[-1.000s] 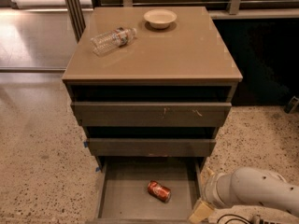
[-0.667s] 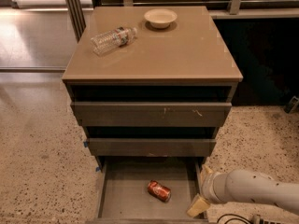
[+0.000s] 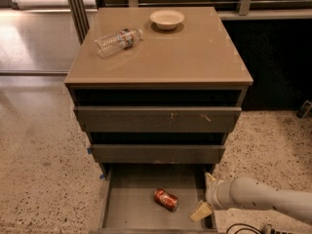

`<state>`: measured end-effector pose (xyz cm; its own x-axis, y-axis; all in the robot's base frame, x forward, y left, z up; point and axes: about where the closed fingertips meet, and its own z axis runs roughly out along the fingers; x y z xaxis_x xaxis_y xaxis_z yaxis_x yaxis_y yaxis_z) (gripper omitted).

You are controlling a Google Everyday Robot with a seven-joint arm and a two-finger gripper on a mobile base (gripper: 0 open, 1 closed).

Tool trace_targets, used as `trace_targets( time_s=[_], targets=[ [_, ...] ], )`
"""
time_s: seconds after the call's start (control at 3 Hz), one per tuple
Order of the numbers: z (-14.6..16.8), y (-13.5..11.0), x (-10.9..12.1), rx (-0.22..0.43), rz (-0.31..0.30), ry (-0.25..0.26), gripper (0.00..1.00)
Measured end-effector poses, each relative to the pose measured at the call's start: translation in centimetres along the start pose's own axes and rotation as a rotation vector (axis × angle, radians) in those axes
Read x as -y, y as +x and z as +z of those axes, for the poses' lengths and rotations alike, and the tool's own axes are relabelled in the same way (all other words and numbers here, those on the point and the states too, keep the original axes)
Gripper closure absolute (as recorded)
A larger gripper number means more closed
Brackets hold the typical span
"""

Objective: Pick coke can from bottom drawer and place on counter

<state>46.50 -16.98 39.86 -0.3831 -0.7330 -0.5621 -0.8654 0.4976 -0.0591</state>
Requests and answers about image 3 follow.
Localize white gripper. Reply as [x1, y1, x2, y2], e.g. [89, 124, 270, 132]
[189, 173, 231, 222]

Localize red coke can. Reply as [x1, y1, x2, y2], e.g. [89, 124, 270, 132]
[153, 188, 178, 212]

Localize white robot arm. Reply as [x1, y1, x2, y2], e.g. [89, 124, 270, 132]
[189, 173, 312, 225]

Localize grey middle drawer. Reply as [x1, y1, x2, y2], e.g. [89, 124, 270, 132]
[89, 144, 225, 164]

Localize grey open bottom drawer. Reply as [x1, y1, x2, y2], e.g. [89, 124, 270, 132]
[90, 164, 218, 234]

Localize grey drawer cabinet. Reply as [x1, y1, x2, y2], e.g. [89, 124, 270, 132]
[63, 6, 254, 180]

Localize grey top drawer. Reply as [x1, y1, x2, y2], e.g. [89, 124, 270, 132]
[74, 106, 242, 133]

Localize small dark floor device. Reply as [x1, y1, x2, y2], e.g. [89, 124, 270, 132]
[296, 100, 312, 118]

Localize clear plastic water bottle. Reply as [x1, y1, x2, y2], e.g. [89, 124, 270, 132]
[95, 28, 143, 59]

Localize white bowl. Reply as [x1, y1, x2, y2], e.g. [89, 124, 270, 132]
[150, 10, 184, 30]

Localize black cable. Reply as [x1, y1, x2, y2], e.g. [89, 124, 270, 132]
[225, 223, 295, 234]

